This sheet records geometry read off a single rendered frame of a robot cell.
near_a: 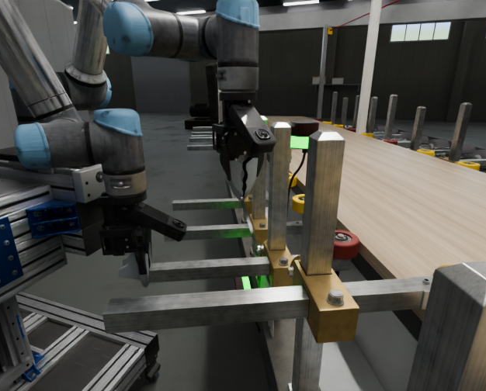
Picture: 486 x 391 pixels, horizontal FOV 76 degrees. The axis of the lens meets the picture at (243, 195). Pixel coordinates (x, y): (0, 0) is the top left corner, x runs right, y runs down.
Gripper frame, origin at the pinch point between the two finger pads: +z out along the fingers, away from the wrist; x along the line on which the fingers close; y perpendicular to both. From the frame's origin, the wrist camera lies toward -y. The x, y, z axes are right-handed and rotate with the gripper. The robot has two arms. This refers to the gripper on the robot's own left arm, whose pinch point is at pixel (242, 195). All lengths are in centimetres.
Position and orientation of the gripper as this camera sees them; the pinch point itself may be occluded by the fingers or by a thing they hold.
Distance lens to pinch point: 64.1
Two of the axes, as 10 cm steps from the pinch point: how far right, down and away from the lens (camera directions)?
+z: 0.0, 9.4, 3.3
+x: -8.9, 1.5, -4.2
